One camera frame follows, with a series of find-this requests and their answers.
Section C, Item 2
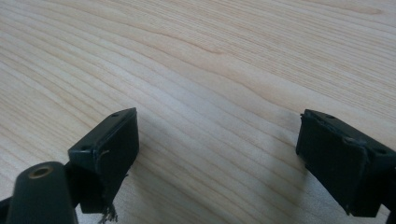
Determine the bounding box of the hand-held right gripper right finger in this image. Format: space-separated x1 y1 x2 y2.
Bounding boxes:
295 108 396 218

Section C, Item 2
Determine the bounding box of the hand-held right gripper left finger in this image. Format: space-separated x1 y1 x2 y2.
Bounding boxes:
64 107 140 224

